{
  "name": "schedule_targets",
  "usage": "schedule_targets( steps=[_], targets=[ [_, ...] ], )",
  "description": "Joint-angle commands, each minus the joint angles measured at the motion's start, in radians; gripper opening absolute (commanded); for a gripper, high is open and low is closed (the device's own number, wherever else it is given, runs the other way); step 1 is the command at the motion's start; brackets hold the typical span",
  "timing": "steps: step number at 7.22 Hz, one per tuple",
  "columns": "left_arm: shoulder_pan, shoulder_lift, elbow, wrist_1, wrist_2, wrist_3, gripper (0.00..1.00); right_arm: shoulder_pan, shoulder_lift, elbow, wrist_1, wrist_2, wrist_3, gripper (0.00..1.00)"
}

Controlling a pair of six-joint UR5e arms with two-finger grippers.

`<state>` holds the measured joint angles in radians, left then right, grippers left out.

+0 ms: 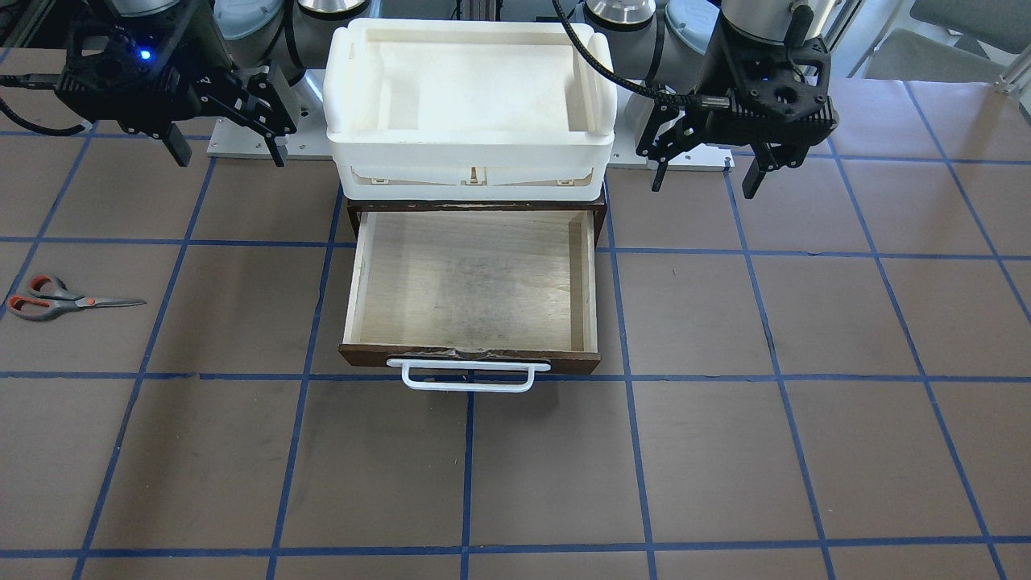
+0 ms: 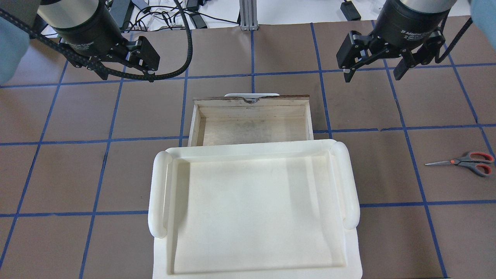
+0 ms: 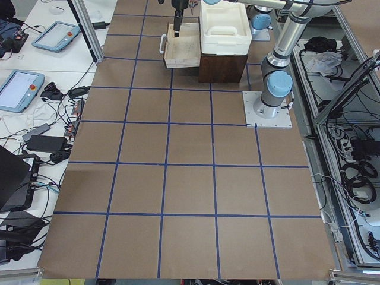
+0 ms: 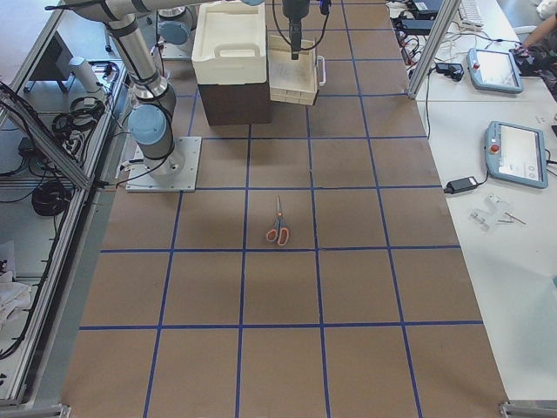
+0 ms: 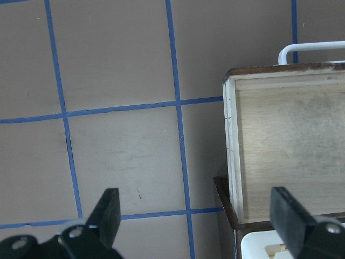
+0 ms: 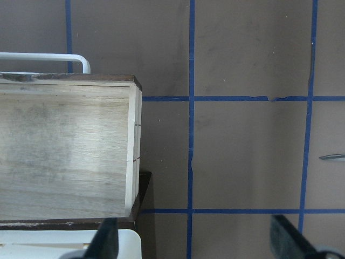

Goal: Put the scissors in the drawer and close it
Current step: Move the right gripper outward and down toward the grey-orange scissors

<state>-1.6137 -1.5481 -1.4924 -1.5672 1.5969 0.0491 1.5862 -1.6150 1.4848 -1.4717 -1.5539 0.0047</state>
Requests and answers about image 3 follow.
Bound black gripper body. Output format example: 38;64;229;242
171;0;188;11

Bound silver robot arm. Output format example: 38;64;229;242
242;0;337;119
246;5;273;30

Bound light wooden drawer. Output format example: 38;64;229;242
163;23;201;69

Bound white plastic crate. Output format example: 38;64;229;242
199;1;252;55

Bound dark wooden cabinet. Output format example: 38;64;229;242
198;53;248;83

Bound upper blue teach pendant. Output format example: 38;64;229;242
32;21;81;53

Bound blue teach pendant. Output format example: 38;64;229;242
1;69;45;113
32;21;81;53

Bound white crumpled cloth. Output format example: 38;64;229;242
305;52;343;76

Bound lower blue teach pendant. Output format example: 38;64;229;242
1;69;45;113

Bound grey usb hub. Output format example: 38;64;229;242
22;123;50;142

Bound black power brick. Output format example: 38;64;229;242
26;135;68;153

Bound black laptop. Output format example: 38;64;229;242
1;147;40;213

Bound white drawer handle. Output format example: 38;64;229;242
159;34;167;54

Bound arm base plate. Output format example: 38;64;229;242
242;91;292;129
251;28;270;42

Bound aluminium frame post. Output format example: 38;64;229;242
73;0;104;64

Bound aluminium frame rail right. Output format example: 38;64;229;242
303;135;356;271

